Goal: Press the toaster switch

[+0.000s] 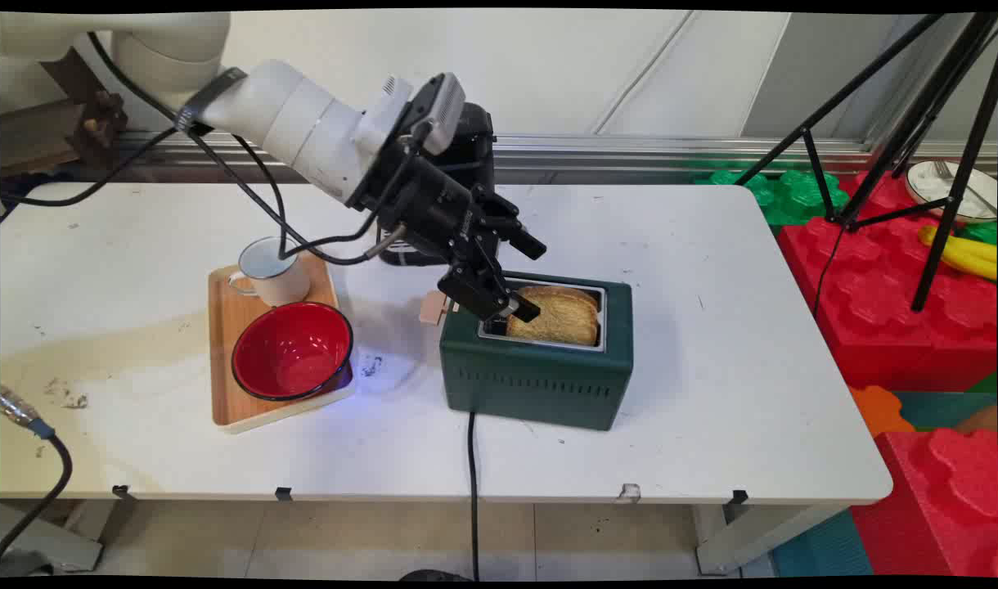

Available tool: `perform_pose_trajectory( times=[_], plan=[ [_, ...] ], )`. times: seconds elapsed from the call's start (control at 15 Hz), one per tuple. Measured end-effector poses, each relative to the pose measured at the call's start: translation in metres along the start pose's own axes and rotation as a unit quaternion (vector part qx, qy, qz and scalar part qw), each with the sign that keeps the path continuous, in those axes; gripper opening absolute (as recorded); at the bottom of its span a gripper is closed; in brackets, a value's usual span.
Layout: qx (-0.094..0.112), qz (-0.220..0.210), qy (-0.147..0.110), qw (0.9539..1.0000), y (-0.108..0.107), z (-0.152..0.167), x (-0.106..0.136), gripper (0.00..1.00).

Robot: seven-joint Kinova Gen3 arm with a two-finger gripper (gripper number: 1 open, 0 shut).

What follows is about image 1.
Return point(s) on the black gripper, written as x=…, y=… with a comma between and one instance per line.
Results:
x=433, y=204

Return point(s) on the dark green toaster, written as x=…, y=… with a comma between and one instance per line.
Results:
x=540, y=384

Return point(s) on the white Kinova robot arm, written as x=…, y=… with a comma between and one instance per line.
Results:
x=286, y=114

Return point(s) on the brown toast slice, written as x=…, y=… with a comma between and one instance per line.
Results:
x=560, y=315

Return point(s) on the black appliance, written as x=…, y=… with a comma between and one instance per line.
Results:
x=476, y=143

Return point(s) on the white enamel mug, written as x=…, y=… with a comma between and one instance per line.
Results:
x=282, y=282

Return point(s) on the red enamel bowl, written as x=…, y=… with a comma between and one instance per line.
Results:
x=290, y=352

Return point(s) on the clear table edge clip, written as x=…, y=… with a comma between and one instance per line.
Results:
x=628, y=492

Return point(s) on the wooden cutting board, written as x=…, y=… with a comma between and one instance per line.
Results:
x=225, y=327

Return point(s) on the green foam block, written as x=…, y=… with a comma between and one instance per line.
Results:
x=793, y=196

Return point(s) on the black table edge clip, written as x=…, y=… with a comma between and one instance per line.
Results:
x=739, y=496
x=283, y=493
x=123, y=492

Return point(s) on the white table leg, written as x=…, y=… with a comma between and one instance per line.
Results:
x=761, y=536
x=49, y=544

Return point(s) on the large red foam block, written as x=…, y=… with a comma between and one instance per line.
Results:
x=875, y=311

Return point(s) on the orange foam block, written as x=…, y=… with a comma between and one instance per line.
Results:
x=875, y=409

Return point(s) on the blue foam mat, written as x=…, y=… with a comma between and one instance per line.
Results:
x=826, y=548

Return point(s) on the white plate with fork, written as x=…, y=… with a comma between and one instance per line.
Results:
x=928, y=184

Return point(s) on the metal fork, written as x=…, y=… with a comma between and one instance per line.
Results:
x=945, y=170

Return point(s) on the black tripod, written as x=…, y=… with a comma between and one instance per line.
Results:
x=958, y=188

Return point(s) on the yellow toy banana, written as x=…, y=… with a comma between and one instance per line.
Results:
x=969, y=258

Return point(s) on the teal foam block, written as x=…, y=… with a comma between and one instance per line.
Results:
x=949, y=409

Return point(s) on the brown wooden piece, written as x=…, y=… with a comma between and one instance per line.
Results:
x=41, y=135

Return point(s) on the green toy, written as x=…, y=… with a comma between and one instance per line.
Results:
x=983, y=233

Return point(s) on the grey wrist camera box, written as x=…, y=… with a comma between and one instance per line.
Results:
x=446, y=106

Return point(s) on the aluminium frame rail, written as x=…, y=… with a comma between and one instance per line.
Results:
x=630, y=155

